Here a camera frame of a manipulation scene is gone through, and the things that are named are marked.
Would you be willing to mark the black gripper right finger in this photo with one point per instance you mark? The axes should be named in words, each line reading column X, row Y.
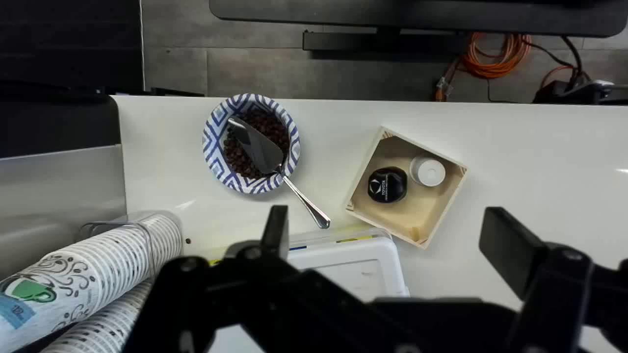
column 557, row 282

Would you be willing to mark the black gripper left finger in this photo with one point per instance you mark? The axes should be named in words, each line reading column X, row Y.
column 217, row 295

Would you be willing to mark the black power adapter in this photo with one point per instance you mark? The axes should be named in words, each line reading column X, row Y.
column 576, row 91

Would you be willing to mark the black cabinet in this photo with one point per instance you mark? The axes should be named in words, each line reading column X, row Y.
column 60, row 80

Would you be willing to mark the brown coffee beans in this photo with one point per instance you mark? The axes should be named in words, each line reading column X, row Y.
column 272, row 129

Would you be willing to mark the silver metal spoon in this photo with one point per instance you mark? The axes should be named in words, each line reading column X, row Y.
column 258, row 150

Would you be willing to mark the blue white patterned paper bowl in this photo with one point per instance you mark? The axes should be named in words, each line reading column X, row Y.
column 217, row 140

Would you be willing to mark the black monitor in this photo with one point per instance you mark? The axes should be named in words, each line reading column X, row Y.
column 419, row 17

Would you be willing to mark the light wooden square box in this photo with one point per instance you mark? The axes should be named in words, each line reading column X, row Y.
column 419, row 219

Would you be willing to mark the white square plate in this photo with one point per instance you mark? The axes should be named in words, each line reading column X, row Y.
column 355, row 262

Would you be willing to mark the black rounded object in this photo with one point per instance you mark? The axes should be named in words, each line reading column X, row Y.
column 388, row 186

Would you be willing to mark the white round cap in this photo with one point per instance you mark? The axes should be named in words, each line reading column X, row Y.
column 429, row 172

